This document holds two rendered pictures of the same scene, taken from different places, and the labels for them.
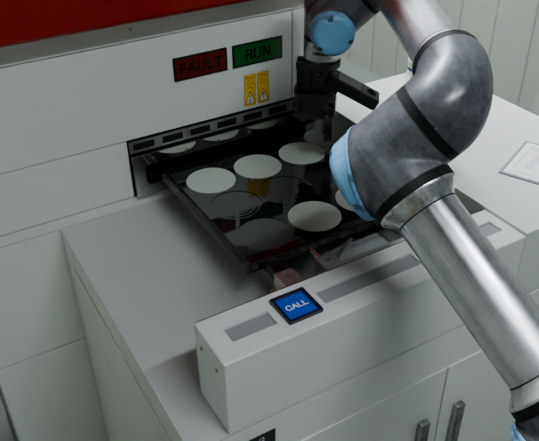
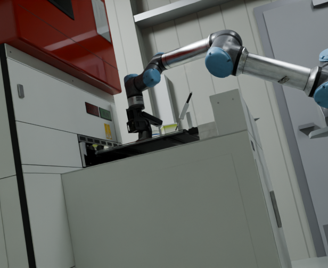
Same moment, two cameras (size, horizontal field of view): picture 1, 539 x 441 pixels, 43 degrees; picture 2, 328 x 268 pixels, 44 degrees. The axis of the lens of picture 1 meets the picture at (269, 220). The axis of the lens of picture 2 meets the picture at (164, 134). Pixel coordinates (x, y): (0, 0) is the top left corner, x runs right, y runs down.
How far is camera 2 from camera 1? 147 cm
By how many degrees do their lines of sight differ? 62
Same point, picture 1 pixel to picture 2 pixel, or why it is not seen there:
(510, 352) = (300, 69)
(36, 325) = (55, 244)
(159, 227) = not seen: hidden behind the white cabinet
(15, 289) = (46, 208)
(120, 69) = (71, 96)
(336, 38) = (156, 75)
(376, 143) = (224, 42)
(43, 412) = not seen: outside the picture
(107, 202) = (74, 165)
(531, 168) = not seen: hidden behind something
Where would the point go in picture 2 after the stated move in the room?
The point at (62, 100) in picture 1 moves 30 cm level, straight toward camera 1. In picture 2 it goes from (57, 99) to (125, 72)
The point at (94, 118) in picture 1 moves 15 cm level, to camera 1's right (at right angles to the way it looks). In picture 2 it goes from (66, 115) to (100, 115)
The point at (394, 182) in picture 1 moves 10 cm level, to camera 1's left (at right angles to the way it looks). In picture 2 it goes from (237, 47) to (221, 43)
